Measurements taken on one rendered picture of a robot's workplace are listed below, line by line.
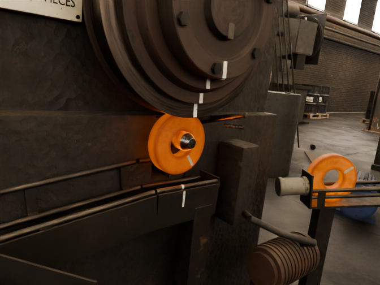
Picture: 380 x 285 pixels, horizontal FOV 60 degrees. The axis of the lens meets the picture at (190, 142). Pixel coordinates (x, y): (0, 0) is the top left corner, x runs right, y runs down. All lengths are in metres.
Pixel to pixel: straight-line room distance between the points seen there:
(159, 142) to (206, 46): 0.24
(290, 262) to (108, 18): 0.76
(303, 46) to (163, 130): 8.12
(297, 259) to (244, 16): 0.66
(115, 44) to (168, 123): 0.22
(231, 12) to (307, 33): 8.18
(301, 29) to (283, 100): 5.35
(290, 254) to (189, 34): 0.66
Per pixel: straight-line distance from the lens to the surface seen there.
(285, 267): 0.97
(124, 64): 0.65
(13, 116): 0.70
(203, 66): 0.66
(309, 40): 8.93
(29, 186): 0.72
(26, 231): 0.66
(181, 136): 0.76
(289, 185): 1.05
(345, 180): 1.14
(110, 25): 0.64
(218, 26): 0.67
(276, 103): 3.41
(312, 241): 1.02
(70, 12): 0.76
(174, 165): 0.79
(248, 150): 0.92
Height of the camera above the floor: 0.98
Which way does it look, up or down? 12 degrees down
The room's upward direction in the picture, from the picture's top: 6 degrees clockwise
